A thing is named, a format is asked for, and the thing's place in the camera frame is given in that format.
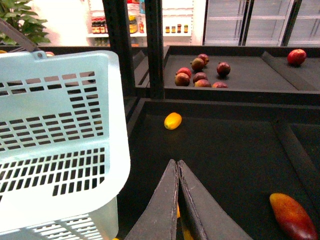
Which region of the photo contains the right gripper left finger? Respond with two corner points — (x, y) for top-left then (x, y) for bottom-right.
(125, 159), (179, 240)

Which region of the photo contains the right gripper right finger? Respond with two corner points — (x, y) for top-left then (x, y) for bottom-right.
(177, 160), (252, 240)

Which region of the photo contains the light blue plastic basket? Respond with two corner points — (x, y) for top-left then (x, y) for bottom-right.
(0, 21), (131, 240)

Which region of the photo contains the red yellow mango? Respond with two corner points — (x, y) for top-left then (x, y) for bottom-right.
(269, 192), (319, 240)

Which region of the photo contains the small yellow lemon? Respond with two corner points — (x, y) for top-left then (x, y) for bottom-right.
(164, 112), (182, 130)

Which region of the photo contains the red apple far right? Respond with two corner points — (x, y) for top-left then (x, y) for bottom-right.
(287, 49), (307, 67)

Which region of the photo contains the glass door refrigerator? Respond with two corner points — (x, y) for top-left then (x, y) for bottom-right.
(203, 0), (320, 47)

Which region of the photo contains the white grocery shelf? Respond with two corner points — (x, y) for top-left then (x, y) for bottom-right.
(86, 0), (194, 47)

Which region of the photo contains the green potted plant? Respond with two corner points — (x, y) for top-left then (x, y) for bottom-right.
(0, 0), (51, 45)

